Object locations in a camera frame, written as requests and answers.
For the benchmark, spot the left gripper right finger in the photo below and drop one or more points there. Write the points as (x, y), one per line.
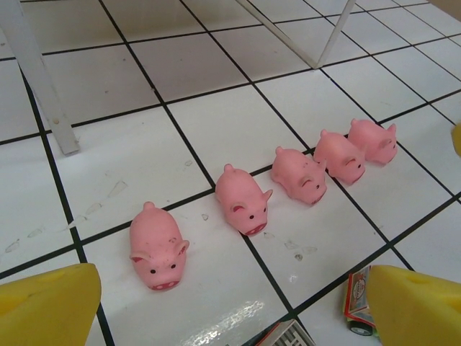
(421, 313)

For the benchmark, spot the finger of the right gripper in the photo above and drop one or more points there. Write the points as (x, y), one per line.
(458, 140)

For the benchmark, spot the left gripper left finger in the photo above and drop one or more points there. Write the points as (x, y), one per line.
(43, 310)

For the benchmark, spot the pink plastic toy pig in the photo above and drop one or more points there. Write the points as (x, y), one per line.
(155, 245)
(241, 198)
(335, 151)
(295, 173)
(371, 138)

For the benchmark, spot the wooden two-tier shelf white legs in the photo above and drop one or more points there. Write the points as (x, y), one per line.
(36, 72)

